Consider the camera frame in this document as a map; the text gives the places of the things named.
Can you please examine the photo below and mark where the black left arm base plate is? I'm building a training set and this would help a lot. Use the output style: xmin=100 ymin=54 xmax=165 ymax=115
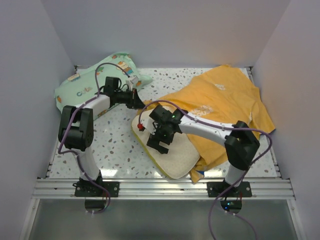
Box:
xmin=72 ymin=181 xmax=120 ymax=198

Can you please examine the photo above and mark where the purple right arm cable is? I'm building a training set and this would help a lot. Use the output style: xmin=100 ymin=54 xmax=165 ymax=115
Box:
xmin=138 ymin=100 xmax=273 ymax=240

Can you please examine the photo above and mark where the aluminium mounting rail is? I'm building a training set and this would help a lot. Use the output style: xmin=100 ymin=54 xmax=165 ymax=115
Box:
xmin=31 ymin=178 xmax=295 ymax=200

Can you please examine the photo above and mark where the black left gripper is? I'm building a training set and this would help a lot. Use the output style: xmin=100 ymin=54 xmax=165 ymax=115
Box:
xmin=114 ymin=87 xmax=147 ymax=110

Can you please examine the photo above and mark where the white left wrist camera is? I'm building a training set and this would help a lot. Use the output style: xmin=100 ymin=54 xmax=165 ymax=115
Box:
xmin=125 ymin=75 xmax=141 ymax=89

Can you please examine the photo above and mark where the cream quilted pillow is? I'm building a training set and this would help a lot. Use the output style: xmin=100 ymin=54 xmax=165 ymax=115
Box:
xmin=131 ymin=116 xmax=200 ymax=179

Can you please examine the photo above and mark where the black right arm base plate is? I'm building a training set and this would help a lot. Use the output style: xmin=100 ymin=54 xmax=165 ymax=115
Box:
xmin=206 ymin=181 xmax=253 ymax=198

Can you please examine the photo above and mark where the orange mickey mouse pillowcase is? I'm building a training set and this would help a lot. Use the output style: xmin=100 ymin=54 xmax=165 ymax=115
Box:
xmin=141 ymin=66 xmax=275 ymax=182

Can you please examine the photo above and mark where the green cartoon bear pillow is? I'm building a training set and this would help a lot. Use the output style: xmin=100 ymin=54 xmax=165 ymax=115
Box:
xmin=54 ymin=52 xmax=153 ymax=111

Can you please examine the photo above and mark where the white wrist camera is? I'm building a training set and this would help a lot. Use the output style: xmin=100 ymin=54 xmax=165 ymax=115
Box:
xmin=137 ymin=118 xmax=157 ymax=135
xmin=125 ymin=75 xmax=141 ymax=89

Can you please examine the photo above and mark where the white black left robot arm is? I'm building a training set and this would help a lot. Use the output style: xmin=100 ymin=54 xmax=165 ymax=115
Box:
xmin=58 ymin=75 xmax=145 ymax=197

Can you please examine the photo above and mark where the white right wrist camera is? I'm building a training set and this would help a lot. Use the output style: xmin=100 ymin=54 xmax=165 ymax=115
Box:
xmin=137 ymin=118 xmax=157 ymax=135

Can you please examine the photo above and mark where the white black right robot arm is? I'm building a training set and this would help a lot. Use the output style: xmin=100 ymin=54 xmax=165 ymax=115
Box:
xmin=139 ymin=105 xmax=260 ymax=197

